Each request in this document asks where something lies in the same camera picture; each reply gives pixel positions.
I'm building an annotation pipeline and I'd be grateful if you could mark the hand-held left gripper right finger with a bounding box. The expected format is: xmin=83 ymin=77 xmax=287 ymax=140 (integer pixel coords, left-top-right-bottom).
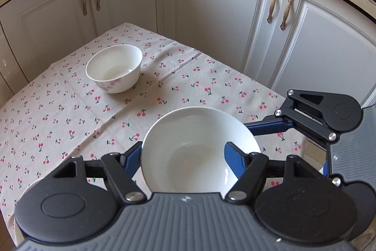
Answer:
xmin=224 ymin=142 xmax=326 ymax=201

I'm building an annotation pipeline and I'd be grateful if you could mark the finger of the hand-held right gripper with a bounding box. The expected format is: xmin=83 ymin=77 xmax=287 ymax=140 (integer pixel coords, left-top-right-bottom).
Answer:
xmin=244 ymin=89 xmax=338 ymax=143
xmin=321 ymin=164 xmax=345 ymax=188

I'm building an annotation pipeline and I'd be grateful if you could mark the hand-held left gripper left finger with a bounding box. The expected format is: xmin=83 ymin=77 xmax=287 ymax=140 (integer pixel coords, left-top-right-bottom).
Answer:
xmin=53 ymin=142 xmax=147 ymax=206

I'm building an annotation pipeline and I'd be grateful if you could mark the white bowl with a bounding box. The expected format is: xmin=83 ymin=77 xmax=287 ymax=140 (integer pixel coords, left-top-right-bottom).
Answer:
xmin=140 ymin=106 xmax=262 ymax=193
xmin=85 ymin=44 xmax=143 ymax=94

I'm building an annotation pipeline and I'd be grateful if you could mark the cherry-print tablecloth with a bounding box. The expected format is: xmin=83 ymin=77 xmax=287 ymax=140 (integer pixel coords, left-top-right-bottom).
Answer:
xmin=0 ymin=22 xmax=309 ymax=240

